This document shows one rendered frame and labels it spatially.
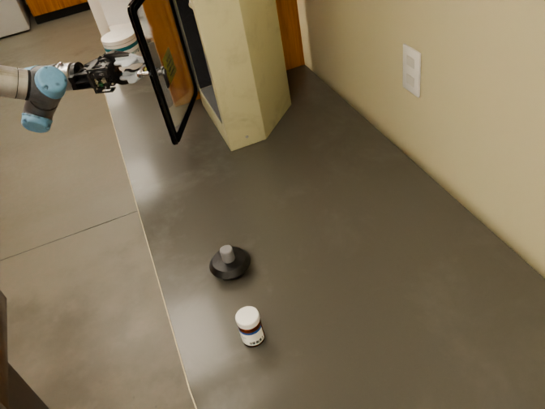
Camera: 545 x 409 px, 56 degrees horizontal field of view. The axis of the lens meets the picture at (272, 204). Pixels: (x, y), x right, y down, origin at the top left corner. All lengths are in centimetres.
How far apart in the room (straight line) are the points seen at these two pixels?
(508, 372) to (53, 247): 246
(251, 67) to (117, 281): 152
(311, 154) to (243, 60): 31
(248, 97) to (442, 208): 59
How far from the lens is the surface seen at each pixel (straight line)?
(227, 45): 137
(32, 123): 152
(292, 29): 184
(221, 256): 113
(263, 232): 121
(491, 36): 106
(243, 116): 146
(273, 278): 111
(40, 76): 140
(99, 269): 274
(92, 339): 245
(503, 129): 110
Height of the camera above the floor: 176
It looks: 40 degrees down
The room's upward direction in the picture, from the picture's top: 12 degrees counter-clockwise
